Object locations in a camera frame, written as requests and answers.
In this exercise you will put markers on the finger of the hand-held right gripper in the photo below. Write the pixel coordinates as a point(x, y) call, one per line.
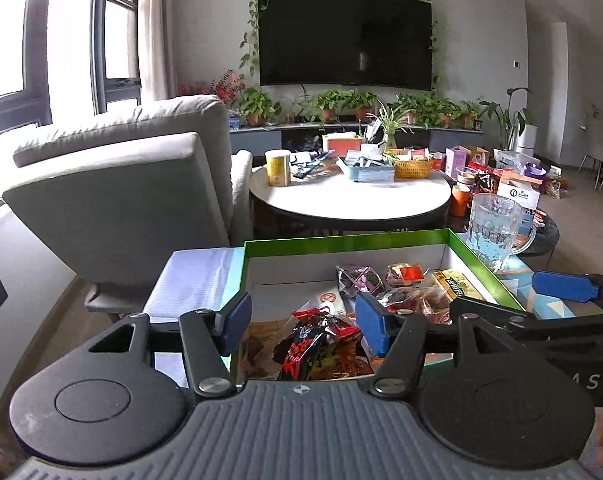
point(561, 285)
point(481, 306)

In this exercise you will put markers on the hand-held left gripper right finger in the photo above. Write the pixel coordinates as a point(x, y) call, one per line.
point(371, 325)

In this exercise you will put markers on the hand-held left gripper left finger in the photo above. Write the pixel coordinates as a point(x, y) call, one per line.
point(236, 320)

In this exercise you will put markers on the yellow snack packet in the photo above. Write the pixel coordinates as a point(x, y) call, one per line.
point(456, 285)

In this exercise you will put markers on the orange brown snack packet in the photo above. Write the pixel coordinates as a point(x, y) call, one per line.
point(256, 350)

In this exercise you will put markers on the red white snack packet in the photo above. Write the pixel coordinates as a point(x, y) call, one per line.
point(346, 360)

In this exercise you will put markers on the purple snack packet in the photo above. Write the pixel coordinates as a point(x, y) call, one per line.
point(364, 280)

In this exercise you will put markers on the long white snack packet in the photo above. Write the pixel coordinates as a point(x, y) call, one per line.
point(326, 300)

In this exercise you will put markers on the clear packet of brown snacks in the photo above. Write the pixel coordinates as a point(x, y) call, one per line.
point(421, 305)

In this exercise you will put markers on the small red snack packet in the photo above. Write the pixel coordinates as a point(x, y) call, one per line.
point(409, 275)

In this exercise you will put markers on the green cardboard box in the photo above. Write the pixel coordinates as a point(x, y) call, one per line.
point(331, 260)

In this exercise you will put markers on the black round side table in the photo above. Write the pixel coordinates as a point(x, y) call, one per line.
point(549, 235)

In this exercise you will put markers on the lavender cloth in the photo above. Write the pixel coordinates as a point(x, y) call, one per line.
point(191, 280)

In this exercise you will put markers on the glass mug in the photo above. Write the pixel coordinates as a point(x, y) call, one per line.
point(496, 235)

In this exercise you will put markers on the white logo carton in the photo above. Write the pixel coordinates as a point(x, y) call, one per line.
point(519, 194)

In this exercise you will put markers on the orange cup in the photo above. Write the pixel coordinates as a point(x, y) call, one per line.
point(460, 202)

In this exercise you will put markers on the purple gift bag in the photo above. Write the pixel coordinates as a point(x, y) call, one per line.
point(531, 170)

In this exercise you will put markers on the round white table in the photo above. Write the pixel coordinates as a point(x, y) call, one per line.
point(351, 200)

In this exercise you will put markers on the red snack bag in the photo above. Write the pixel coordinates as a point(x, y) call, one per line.
point(486, 177)

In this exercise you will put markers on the clear plastic storage bin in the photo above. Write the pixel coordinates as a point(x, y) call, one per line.
point(514, 156)

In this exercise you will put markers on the pink box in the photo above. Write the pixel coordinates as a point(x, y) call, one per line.
point(456, 160)

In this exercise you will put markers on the brown cardboard box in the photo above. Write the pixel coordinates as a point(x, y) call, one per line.
point(476, 155)

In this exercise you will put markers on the blue tray with sachets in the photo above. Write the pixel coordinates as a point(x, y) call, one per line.
point(366, 172)

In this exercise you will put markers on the yellow woven basket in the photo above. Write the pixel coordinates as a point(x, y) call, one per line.
point(411, 169)

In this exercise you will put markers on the yellow canister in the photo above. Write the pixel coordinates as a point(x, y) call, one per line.
point(279, 169)

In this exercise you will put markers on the dark oval tray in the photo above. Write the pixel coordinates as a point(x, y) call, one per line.
point(311, 167)

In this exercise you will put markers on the tall plant in white pot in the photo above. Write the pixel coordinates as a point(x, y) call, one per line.
point(511, 120)

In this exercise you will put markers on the grey armchair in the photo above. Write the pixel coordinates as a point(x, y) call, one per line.
point(121, 185)

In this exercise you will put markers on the orange tissue box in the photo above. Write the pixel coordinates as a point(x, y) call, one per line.
point(341, 144)

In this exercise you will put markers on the low television console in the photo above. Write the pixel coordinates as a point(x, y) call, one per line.
point(256, 137)

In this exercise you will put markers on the spider plant in vase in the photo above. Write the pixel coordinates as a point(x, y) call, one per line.
point(389, 125)

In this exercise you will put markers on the row of potted green plants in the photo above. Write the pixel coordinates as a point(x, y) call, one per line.
point(254, 105)

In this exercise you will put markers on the red flower plant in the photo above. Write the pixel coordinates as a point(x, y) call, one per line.
point(226, 85)

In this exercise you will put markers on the beige curtain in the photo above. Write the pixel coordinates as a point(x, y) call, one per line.
point(159, 30)

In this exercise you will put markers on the narrow black framed window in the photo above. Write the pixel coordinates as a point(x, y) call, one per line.
point(121, 35)

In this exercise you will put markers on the wide black framed window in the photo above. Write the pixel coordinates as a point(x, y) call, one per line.
point(6, 35)

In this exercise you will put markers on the black wall television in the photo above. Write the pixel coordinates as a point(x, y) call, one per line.
point(346, 35)

